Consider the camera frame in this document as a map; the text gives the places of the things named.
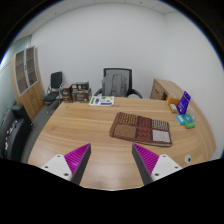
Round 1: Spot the black mesh office chair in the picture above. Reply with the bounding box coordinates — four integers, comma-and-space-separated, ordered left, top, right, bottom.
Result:
94, 67, 144, 99

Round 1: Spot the green purple printed paper sheet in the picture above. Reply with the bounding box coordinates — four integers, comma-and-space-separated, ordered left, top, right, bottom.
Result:
88, 95, 115, 107

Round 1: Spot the green packet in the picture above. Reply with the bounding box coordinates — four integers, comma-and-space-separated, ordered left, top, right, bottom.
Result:
183, 120, 197, 130

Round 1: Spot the small black visitor chair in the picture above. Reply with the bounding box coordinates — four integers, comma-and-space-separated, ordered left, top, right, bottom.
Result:
43, 70, 64, 106

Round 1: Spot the orange box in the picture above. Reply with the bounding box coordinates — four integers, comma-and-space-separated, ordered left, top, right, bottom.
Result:
166, 95, 181, 106

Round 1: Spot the wooden cabinet with glass doors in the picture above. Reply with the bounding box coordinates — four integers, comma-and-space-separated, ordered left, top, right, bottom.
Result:
9, 45, 45, 121

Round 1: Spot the purple standing card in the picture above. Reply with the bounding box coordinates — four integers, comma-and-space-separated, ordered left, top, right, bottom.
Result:
176, 90, 192, 115

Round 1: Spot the small yellow box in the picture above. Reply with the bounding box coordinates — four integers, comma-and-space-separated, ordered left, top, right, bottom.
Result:
168, 103, 179, 114

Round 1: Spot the wooden side desk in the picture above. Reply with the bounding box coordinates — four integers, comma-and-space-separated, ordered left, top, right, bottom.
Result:
149, 78, 188, 103

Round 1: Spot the grey backpack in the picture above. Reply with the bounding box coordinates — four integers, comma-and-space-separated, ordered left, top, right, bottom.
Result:
101, 73, 129, 98

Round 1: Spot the brown patchwork patterned towel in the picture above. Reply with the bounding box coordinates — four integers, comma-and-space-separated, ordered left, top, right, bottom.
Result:
108, 111, 173, 148

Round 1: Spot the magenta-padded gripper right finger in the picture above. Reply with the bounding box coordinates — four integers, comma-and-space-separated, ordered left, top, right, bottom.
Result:
131, 143, 184, 186

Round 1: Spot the blue packet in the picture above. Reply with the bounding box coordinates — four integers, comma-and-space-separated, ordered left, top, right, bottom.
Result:
175, 114, 186, 126

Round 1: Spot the teal packet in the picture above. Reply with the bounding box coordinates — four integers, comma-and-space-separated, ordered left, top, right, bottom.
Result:
181, 113, 194, 124

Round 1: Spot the black leather armchair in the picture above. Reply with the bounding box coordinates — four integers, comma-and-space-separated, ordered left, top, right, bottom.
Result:
0, 103, 34, 161

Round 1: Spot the black printed cardboard box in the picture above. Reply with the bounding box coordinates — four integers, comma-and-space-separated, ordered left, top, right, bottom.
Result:
71, 81, 90, 91

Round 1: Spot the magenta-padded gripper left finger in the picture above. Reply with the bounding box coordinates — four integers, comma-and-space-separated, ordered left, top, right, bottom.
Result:
40, 142, 92, 186

